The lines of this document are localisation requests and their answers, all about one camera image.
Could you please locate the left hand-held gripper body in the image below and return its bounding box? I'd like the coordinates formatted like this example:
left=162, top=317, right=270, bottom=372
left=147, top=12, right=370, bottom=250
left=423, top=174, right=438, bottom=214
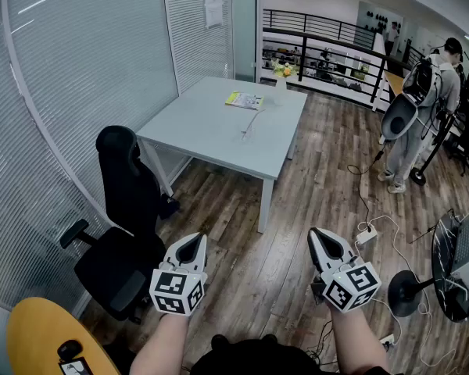
left=149, top=259, right=209, bottom=317

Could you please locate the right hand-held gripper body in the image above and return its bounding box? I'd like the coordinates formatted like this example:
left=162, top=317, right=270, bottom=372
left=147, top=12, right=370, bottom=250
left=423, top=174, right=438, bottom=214
left=310, top=259, right=383, bottom=314

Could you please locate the person's left forearm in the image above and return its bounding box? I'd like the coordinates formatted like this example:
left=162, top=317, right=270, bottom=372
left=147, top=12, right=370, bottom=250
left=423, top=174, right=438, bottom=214
left=128, top=312, right=191, bottom=375

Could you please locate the person's right forearm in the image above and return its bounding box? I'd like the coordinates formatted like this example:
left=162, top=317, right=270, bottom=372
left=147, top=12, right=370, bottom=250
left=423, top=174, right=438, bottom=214
left=330, top=306, right=392, bottom=375

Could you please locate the white power strip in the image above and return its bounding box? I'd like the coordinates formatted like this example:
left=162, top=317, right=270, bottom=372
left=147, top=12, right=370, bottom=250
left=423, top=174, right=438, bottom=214
left=355, top=227, right=378, bottom=246

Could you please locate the black round-base stand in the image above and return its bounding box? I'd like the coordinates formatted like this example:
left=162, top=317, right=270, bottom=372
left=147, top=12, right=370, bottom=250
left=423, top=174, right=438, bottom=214
left=387, top=270, right=435, bottom=318

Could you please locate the black office chair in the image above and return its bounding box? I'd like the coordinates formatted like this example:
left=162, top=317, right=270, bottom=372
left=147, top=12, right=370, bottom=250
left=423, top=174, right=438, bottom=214
left=59, top=125, right=181, bottom=324

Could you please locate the black pole stand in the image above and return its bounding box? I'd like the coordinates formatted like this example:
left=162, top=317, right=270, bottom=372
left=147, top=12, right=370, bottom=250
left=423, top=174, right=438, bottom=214
left=409, top=111, right=458, bottom=188

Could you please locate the person's black clothing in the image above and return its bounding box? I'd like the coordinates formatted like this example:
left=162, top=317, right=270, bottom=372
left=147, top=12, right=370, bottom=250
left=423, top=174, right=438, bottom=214
left=189, top=333, right=339, bottom=375

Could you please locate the small black rounded device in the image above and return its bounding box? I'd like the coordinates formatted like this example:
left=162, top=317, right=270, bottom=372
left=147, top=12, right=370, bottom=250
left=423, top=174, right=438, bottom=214
left=57, top=339, right=83, bottom=363

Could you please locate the black phone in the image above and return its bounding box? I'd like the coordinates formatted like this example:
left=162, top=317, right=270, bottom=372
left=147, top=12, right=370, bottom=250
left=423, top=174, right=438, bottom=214
left=58, top=357, right=94, bottom=375

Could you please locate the grey laptop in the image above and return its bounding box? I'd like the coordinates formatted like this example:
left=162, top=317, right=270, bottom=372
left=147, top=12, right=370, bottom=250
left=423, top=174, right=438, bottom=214
left=450, top=201, right=469, bottom=273

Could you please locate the yellow round table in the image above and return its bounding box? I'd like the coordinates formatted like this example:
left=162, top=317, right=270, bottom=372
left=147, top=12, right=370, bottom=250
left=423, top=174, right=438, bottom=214
left=6, top=297, right=120, bottom=375

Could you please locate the yellow-edged book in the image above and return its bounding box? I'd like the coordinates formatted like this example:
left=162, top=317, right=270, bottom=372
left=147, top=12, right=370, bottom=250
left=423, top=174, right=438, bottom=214
left=224, top=91, right=265, bottom=111

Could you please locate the white vase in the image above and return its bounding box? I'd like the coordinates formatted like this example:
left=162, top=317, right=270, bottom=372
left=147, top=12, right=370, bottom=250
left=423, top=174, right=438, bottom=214
left=274, top=76, right=288, bottom=107

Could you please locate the wooden-top white-legged desk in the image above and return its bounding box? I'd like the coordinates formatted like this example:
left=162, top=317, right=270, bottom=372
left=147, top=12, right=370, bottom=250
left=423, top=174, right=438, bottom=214
left=372, top=33, right=408, bottom=112

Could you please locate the black metal railing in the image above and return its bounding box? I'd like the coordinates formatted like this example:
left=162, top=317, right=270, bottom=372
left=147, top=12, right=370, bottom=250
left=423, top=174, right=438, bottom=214
left=262, top=9, right=425, bottom=105

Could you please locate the white paper notice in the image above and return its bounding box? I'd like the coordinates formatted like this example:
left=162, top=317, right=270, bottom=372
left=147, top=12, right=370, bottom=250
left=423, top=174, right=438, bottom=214
left=202, top=0, right=224, bottom=30

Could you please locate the white cable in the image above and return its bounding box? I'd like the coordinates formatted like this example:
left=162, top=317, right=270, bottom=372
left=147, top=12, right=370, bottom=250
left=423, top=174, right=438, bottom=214
left=355, top=214, right=459, bottom=369

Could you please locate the black cable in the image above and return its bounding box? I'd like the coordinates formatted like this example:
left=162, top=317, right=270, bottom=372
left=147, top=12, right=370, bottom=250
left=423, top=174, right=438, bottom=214
left=346, top=149, right=388, bottom=234

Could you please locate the wall panel with black items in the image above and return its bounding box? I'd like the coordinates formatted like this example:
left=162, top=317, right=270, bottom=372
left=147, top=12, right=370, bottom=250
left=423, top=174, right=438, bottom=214
left=356, top=1, right=405, bottom=35

